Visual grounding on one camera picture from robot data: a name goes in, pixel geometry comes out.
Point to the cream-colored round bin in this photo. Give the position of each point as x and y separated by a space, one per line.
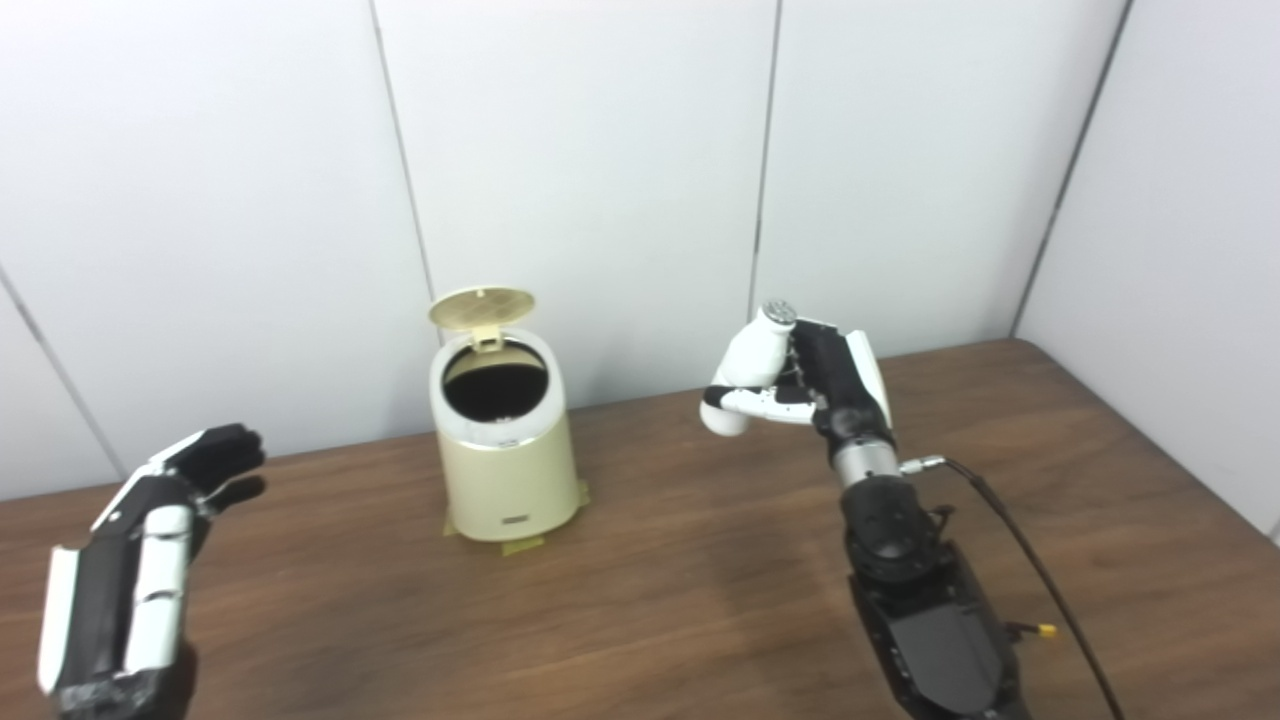
505 480

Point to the yellow masking tape piece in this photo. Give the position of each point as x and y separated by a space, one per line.
522 546
582 494

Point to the small white plastic bottle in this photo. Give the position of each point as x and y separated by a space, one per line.
755 355

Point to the yellow plug connector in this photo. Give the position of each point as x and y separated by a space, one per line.
1040 631

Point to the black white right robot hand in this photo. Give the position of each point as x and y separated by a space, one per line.
840 390

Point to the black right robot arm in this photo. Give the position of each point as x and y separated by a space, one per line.
920 620

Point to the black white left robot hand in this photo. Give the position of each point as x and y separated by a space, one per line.
100 600

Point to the cream round bin lid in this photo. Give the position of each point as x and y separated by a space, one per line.
480 307

